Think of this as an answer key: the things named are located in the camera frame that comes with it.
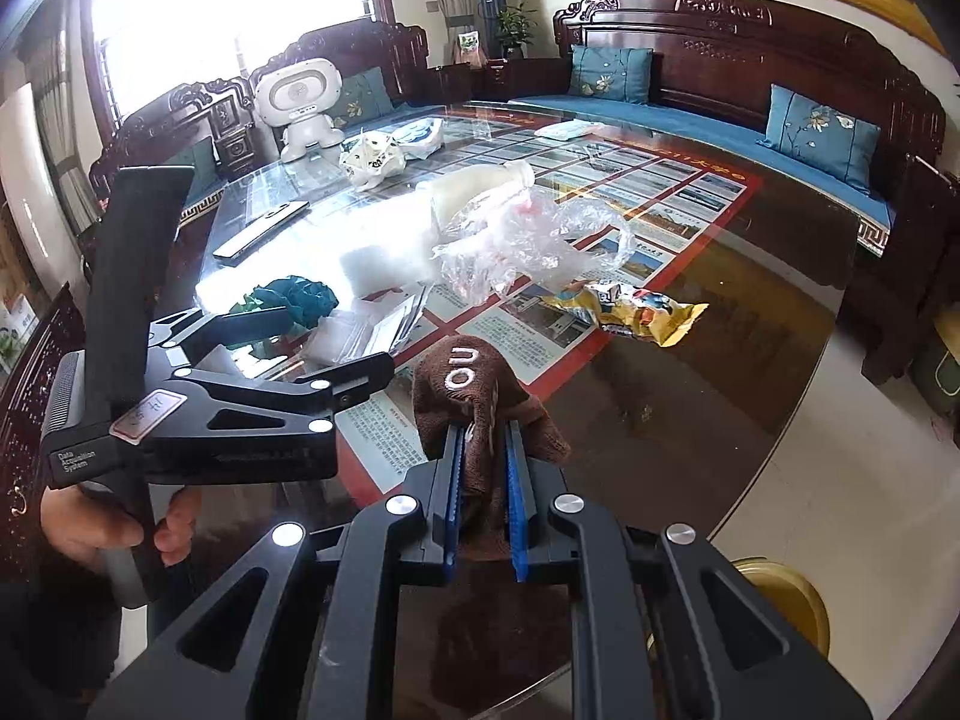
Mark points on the yellow snack wrapper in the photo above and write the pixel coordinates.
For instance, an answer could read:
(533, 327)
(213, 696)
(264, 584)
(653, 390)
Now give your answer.
(645, 315)

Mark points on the white blue patterned packet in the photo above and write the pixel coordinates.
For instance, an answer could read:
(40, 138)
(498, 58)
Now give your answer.
(420, 139)

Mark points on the person's left forearm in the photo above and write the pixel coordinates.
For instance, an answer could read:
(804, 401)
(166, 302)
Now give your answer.
(52, 637)

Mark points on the clear plastic bag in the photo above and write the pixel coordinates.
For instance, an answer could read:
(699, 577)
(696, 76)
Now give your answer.
(525, 240)

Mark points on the white bag with blue print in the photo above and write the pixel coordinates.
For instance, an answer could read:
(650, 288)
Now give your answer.
(371, 161)

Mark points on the blue floral cushion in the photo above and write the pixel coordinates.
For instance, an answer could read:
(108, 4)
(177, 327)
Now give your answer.
(364, 97)
(611, 75)
(821, 135)
(199, 161)

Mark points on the white plastic bottle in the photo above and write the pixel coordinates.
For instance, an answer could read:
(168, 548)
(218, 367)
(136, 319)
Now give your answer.
(465, 195)

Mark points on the person's left hand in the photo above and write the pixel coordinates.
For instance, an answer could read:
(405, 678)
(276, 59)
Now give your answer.
(82, 525)

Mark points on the clear plastic packets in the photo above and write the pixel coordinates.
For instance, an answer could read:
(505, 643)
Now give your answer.
(352, 330)

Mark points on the teal crumpled paper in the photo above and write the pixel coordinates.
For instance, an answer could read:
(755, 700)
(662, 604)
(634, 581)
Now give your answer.
(300, 296)

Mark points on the window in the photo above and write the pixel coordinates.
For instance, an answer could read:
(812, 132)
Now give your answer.
(225, 7)

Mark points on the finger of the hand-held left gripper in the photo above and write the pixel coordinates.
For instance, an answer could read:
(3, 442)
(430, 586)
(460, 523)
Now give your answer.
(255, 324)
(360, 375)

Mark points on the black tower appliance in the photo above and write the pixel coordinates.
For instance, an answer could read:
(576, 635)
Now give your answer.
(491, 15)

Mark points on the brown towel cloth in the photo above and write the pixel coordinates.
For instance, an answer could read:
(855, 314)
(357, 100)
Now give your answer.
(465, 390)

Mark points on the white robot toy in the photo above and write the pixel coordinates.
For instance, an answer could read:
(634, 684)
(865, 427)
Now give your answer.
(296, 90)

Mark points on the potted green plant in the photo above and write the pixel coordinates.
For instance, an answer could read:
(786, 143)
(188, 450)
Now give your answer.
(516, 22)

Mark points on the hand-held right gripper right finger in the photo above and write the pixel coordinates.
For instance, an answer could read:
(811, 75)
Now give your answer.
(514, 495)

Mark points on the carved wooden armchair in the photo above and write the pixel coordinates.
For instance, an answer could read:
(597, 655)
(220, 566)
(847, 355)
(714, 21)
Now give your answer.
(345, 41)
(187, 105)

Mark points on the wooden side table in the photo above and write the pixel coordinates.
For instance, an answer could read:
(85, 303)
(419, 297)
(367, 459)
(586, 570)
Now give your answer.
(495, 79)

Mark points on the dark carved wooden cabinet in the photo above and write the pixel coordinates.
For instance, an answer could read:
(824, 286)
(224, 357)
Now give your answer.
(30, 427)

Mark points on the white tissue pack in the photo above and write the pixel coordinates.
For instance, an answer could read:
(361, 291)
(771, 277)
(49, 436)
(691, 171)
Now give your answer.
(566, 130)

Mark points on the gold round bin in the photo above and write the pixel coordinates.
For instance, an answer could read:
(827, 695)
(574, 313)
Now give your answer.
(787, 600)

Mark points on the long carved wooden sofa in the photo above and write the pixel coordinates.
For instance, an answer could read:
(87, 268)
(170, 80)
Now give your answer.
(750, 37)

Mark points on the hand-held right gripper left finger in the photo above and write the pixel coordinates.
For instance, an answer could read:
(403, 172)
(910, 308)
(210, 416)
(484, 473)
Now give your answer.
(454, 495)

